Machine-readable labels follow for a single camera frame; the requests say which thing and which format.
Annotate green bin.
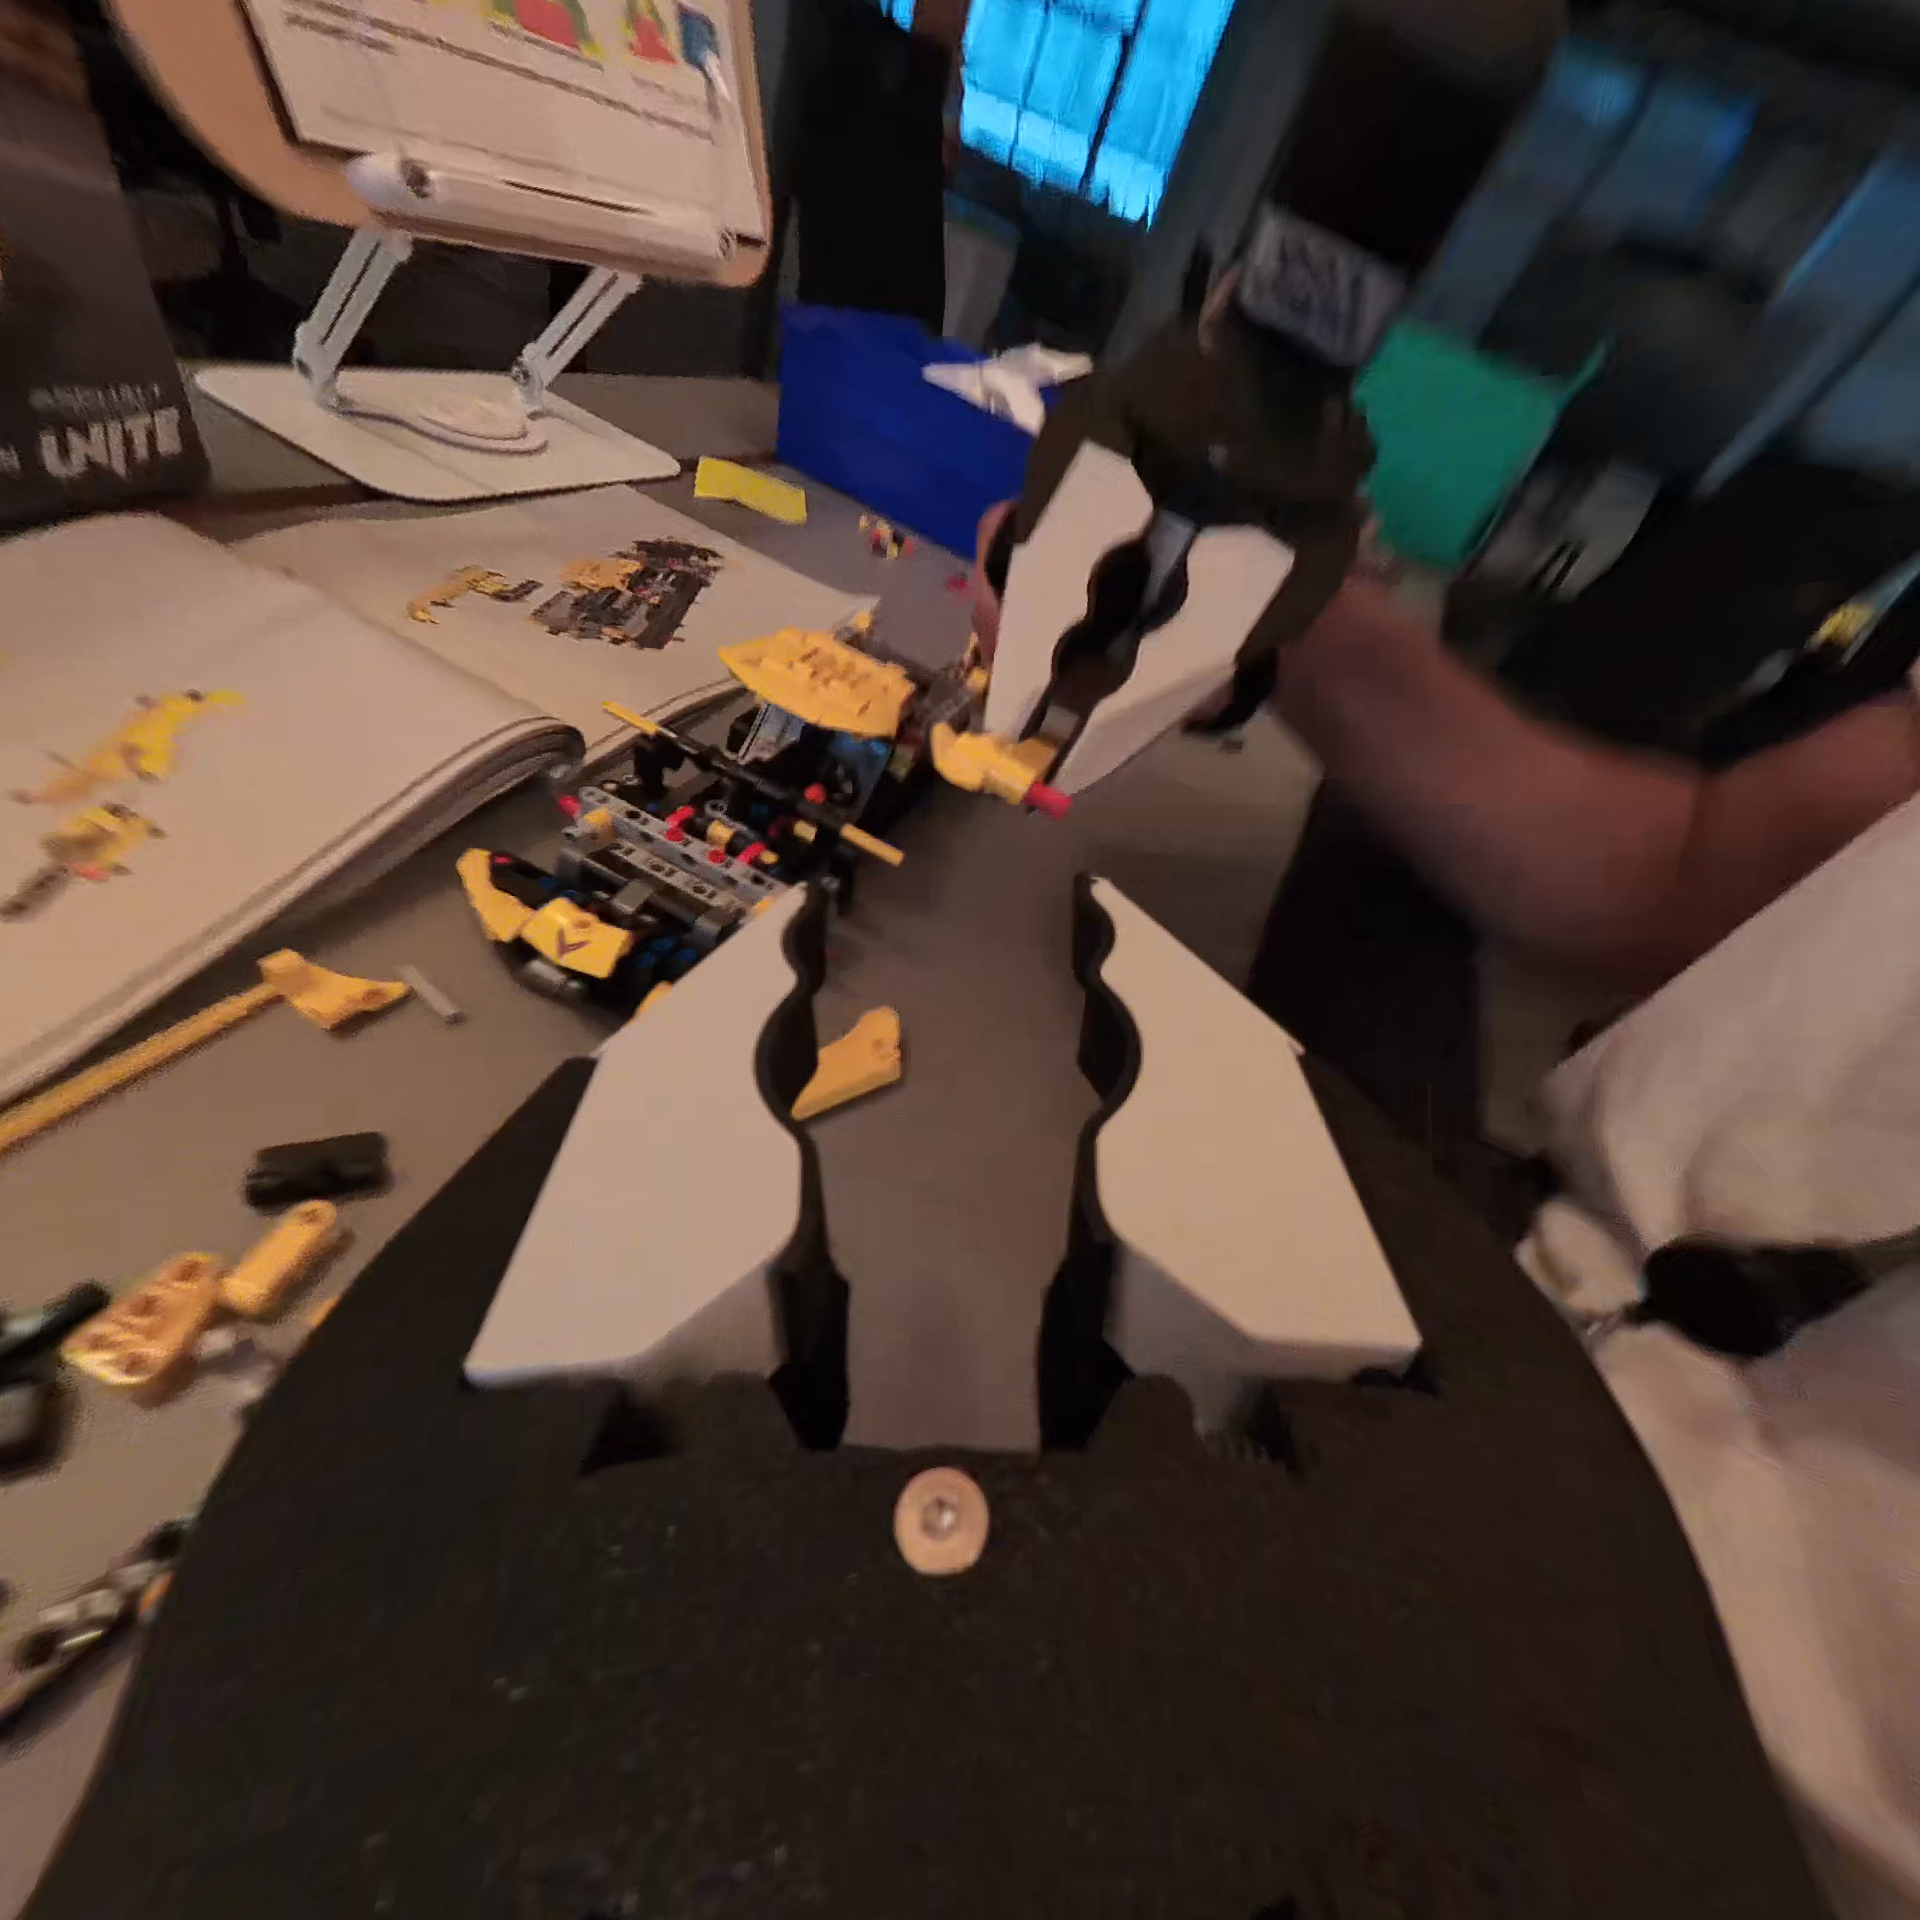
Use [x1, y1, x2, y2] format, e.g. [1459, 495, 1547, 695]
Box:
[1351, 322, 1607, 577]

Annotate partly built yellow toy car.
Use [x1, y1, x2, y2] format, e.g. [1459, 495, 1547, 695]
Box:
[456, 631, 995, 1011]

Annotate scattered loose brick pieces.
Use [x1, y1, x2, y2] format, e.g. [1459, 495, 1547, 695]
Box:
[0, 1132, 395, 1715]

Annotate crumpled white paper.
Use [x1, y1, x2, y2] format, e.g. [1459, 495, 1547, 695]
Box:
[920, 345, 1094, 433]

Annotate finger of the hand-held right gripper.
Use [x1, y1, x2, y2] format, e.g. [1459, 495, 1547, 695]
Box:
[983, 442, 1164, 753]
[1049, 525, 1295, 798]

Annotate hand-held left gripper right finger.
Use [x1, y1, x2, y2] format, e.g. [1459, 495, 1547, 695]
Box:
[1040, 874, 1422, 1453]

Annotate printed instruction sheet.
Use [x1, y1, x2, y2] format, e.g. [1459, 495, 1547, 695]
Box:
[240, 0, 768, 270]

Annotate blue storage bin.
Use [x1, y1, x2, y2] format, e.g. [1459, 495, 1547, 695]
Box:
[777, 299, 1056, 565]

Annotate toy car set box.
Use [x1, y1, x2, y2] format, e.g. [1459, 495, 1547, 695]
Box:
[0, 0, 213, 531]

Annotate yellow wheel arch panel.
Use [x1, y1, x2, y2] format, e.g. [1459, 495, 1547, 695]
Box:
[791, 1009, 904, 1125]

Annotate black perforated foam pad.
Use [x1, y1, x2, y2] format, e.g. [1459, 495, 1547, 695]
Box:
[1245, 773, 1509, 1202]

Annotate yellow paper scrap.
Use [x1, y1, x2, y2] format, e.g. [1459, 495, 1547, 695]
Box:
[693, 458, 809, 527]

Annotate person's right hand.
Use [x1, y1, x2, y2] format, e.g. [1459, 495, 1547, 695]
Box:
[972, 502, 1023, 649]

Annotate instruction booklet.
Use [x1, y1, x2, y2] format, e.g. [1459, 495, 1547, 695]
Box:
[0, 486, 879, 1107]

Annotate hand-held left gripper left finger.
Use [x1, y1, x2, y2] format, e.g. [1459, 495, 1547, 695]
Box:
[464, 884, 847, 1453]

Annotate yellow rod with connector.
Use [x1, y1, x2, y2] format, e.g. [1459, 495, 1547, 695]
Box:
[0, 949, 409, 1157]

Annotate grey desk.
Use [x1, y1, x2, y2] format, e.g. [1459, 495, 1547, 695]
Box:
[0, 359, 1320, 1906]

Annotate small yellow curved panel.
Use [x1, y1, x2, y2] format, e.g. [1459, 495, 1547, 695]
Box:
[929, 719, 1059, 804]

